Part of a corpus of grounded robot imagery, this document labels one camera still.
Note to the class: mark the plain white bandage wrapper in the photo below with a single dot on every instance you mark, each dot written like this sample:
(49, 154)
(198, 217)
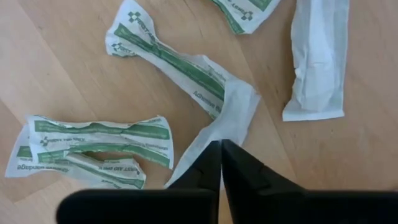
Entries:
(317, 62)
(230, 124)

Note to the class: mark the green print bandage wrapper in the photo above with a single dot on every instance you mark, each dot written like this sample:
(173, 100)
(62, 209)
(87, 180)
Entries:
(93, 174)
(102, 129)
(245, 15)
(174, 62)

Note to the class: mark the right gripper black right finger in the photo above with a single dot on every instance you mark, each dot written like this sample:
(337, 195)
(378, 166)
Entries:
(264, 199)

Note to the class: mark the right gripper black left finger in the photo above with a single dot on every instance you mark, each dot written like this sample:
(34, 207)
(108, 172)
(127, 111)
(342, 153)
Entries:
(186, 205)

